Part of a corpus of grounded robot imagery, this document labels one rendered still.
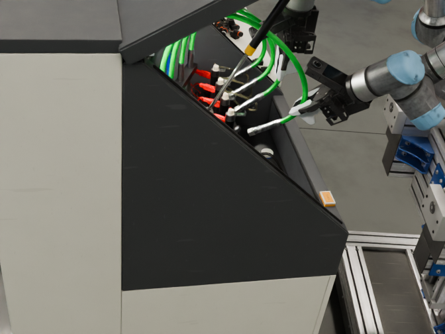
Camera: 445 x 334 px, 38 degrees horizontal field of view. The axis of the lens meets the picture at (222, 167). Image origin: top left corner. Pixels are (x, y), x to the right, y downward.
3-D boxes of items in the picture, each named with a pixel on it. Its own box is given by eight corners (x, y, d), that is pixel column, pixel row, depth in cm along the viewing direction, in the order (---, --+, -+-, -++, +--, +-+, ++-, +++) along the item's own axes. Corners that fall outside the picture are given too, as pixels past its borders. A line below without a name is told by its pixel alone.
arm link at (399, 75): (423, 91, 137) (400, 62, 134) (381, 106, 145) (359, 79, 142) (432, 67, 142) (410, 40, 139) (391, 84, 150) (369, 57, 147)
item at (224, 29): (247, 42, 235) (249, 28, 232) (219, 42, 233) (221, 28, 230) (236, 14, 253) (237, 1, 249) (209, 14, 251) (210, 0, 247)
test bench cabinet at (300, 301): (289, 429, 223) (336, 276, 174) (120, 450, 211) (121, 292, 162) (246, 276, 277) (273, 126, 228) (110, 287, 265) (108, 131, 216)
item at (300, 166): (332, 264, 178) (344, 222, 168) (316, 266, 177) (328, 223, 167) (277, 133, 225) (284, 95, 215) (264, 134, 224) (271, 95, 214)
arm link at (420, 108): (445, 96, 151) (419, 62, 147) (449, 122, 143) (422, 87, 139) (416, 112, 155) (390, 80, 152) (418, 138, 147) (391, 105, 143)
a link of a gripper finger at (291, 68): (298, 86, 170) (305, 55, 165) (277, 86, 169) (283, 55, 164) (296, 80, 173) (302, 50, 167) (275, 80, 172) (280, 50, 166)
